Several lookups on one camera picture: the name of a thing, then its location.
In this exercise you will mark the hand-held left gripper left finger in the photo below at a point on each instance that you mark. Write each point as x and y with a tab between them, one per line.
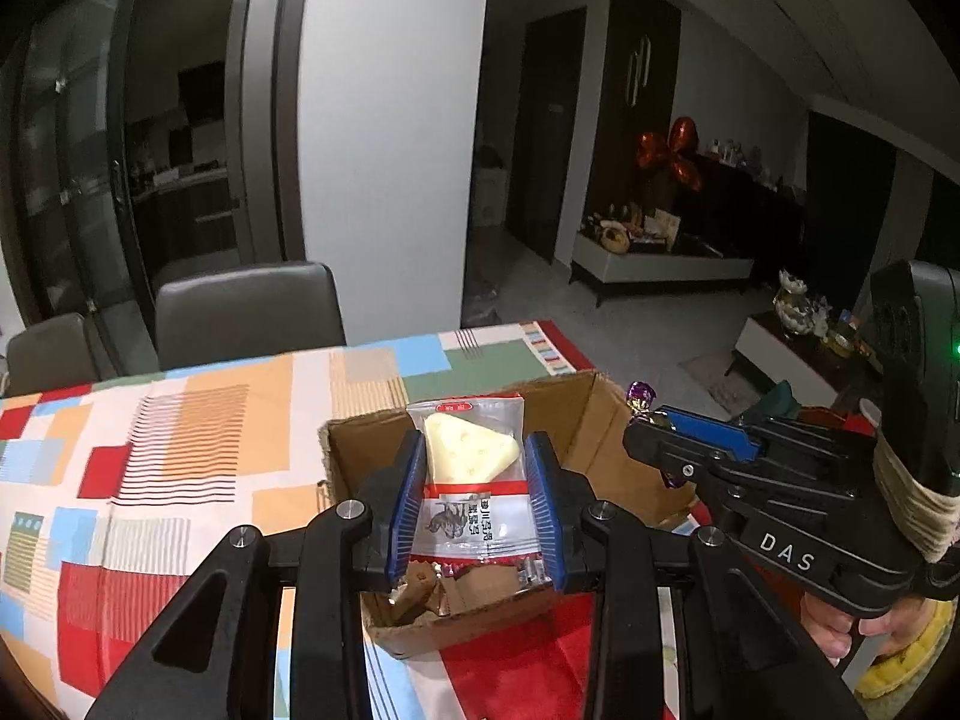
405	502

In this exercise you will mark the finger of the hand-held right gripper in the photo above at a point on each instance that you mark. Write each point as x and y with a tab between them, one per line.
675	454
712	431

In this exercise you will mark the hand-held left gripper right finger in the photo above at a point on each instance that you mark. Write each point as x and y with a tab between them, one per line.
544	510

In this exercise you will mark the purple candy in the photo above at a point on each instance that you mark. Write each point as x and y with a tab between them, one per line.
642	394

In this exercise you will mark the cheese snack packet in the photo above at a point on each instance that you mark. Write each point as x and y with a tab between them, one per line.
469	450

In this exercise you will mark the cardboard box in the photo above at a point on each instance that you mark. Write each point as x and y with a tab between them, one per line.
585	420

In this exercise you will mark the brown snack packet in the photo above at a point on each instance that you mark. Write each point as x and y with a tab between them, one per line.
480	589

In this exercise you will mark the person's right hand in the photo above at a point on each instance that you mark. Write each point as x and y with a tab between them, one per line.
825	630

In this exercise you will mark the green cloth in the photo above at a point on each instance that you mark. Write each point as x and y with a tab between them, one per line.
776	397

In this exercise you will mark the white coffee table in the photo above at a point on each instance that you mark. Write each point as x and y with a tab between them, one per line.
772	349

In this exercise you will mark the glass flower ornament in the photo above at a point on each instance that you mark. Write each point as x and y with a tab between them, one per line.
799	304

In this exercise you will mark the white low cabinet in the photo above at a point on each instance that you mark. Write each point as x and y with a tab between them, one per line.
660	266

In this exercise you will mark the woven basket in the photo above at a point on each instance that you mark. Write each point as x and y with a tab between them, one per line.
613	238

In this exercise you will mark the patchwork tablecloth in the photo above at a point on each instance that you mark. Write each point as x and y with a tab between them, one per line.
187	427

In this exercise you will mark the dark sideboard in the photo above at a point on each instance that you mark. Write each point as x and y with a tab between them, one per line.
750	202

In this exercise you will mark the grey chair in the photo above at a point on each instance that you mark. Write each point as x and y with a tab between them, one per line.
52	352
247	315

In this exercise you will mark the orange foil balloons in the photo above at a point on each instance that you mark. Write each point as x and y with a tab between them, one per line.
679	139

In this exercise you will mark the white floor box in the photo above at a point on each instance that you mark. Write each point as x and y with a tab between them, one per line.
489	195

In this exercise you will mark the dark room door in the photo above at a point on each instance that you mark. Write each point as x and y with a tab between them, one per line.
544	127

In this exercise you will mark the dark tall wardrobe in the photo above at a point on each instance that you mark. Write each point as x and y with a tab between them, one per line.
637	30

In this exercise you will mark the sliding glass door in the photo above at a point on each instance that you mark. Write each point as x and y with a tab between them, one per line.
75	165

